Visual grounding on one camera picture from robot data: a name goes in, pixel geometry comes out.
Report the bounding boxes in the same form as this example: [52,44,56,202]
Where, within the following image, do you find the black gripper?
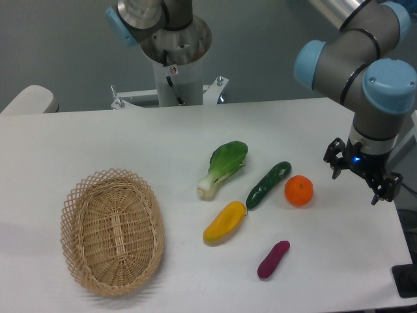
[323,135,403,205]

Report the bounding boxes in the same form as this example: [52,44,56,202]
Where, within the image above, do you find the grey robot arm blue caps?
[106,1,416,201]

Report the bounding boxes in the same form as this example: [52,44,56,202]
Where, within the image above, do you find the green cucumber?
[246,161,292,210]

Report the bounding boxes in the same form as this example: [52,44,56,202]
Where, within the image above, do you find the orange tangerine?
[284,175,314,207]

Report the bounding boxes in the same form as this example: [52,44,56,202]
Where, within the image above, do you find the purple sweet potato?
[257,241,291,280]

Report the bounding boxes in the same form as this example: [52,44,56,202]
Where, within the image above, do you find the black device at table edge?
[392,264,416,299]

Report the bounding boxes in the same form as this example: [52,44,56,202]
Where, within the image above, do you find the green bok choy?
[197,140,248,200]

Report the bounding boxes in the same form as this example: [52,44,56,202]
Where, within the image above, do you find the yellow mango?
[203,201,247,245]

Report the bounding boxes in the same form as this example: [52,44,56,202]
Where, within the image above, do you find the woven wicker basket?
[60,168,164,297]

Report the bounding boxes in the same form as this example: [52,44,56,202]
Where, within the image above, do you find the white chair armrest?
[1,85,59,116]

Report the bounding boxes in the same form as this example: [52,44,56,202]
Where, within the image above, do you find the black cable on pedestal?
[162,48,186,107]

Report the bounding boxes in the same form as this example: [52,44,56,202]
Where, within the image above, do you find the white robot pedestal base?
[110,61,229,110]

